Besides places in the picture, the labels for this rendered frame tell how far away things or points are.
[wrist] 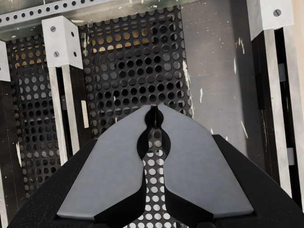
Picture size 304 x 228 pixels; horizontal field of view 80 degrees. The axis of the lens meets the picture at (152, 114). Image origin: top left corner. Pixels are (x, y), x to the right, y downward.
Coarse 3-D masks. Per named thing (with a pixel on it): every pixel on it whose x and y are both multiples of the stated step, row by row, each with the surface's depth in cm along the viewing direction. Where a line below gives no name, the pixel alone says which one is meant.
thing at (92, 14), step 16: (0, 0) 52; (16, 0) 51; (32, 0) 50; (48, 0) 50; (128, 0) 46; (144, 0) 46; (160, 0) 46; (176, 0) 47; (192, 0) 48; (48, 16) 50; (64, 16) 49; (80, 16) 49; (96, 16) 50; (112, 16) 51; (0, 32) 52; (16, 32) 53; (32, 32) 54
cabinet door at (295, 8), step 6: (294, 0) 43; (300, 0) 43; (294, 6) 43; (300, 6) 43; (294, 12) 43; (300, 12) 43; (294, 18) 43; (300, 18) 43; (294, 24) 43; (300, 24) 43; (294, 30) 43; (300, 30) 43; (294, 36) 43; (300, 36) 43; (300, 42) 43; (300, 48) 43; (300, 54) 43; (300, 60) 43; (300, 66) 43; (300, 72) 43; (300, 78) 43; (300, 84) 43; (300, 90) 43
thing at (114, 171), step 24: (120, 120) 10; (144, 120) 10; (96, 144) 9; (120, 144) 9; (144, 144) 10; (96, 168) 7; (120, 168) 7; (72, 192) 7; (96, 192) 6; (120, 192) 6; (144, 192) 7; (72, 216) 6; (96, 216) 6; (120, 216) 6
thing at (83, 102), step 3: (81, 102) 51; (84, 102) 53; (84, 105) 53; (84, 108) 53; (84, 111) 52; (84, 114) 52; (84, 117) 52; (87, 117) 54; (84, 120) 52; (87, 120) 54; (84, 123) 52; (87, 123) 53; (87, 126) 53
